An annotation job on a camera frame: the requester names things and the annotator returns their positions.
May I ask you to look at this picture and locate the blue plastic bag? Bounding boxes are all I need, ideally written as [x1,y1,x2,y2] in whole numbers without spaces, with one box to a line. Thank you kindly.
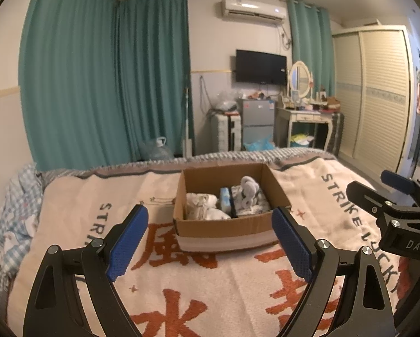
[244,136,276,152]

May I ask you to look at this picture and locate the white suitcase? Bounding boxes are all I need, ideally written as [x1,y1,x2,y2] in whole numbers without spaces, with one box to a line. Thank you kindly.
[210,112,242,152]

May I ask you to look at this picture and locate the oval white mirror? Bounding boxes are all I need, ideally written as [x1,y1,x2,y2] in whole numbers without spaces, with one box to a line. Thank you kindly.
[288,61,312,100]

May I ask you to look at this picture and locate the grey bedspread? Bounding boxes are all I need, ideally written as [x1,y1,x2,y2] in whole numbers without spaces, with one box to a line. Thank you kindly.
[37,147,338,180]

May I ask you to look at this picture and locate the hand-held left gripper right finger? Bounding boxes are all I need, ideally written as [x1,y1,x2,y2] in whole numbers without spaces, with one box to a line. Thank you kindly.
[271,206,395,337]

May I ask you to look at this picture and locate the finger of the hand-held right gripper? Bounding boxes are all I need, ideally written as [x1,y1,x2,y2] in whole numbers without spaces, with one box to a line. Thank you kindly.
[346,181,405,224]
[380,169,420,208]

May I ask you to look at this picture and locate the white sock bundle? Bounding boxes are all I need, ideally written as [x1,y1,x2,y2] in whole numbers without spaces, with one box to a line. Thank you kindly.
[186,192,220,211]

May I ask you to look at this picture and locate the white air conditioner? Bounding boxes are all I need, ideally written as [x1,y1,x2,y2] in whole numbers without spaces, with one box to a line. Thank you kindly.
[220,0,288,25]

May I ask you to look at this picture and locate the cardboard box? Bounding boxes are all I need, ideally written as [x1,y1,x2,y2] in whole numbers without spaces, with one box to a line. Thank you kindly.
[172,162,292,253]

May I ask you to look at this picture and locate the wide teal curtain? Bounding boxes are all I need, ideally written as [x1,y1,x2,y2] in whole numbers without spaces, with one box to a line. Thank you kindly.
[18,0,134,171]

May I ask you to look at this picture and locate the dark suitcase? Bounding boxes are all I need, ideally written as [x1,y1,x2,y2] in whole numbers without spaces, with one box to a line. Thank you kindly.
[328,113,345,157]

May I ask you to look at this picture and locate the white socks pair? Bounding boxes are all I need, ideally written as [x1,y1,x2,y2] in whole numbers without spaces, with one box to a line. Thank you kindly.
[239,176,262,206]

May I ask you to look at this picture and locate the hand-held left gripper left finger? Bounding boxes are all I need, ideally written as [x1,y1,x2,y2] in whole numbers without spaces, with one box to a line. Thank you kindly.
[23,204,149,337]

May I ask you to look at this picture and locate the blue tissue packet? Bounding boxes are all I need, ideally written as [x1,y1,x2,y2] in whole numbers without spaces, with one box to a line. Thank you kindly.
[219,187,234,212]

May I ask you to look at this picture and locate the printed cream blanket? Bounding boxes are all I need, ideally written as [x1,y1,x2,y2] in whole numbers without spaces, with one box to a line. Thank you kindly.
[8,156,418,337]

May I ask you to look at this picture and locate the white dressing table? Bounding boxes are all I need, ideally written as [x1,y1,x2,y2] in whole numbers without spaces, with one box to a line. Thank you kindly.
[275,107,333,150]

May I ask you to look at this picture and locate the black wall television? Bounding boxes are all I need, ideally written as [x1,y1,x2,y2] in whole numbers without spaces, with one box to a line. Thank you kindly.
[235,49,288,85]

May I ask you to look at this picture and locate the large water jug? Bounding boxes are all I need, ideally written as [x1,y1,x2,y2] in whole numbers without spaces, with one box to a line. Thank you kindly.
[140,136,174,162]

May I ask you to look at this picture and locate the narrow teal curtain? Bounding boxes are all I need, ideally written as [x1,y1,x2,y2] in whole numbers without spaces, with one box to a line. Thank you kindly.
[286,0,336,99]

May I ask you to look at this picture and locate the patterned tissue box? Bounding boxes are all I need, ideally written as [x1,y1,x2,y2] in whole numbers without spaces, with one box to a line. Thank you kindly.
[230,184,271,217]

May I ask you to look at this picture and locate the blue plaid quilt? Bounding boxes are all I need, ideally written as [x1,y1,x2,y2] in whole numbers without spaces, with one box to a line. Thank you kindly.
[0,163,44,279]

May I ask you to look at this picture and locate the cream sliding wardrobe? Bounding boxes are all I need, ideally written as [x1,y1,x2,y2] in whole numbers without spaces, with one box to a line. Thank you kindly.
[331,24,419,183]

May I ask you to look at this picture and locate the clear plastic bag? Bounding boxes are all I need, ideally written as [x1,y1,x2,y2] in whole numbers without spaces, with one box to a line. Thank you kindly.
[213,90,239,111]

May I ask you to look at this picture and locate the grey small fridge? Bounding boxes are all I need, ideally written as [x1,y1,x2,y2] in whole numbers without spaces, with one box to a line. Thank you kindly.
[237,97,276,150]

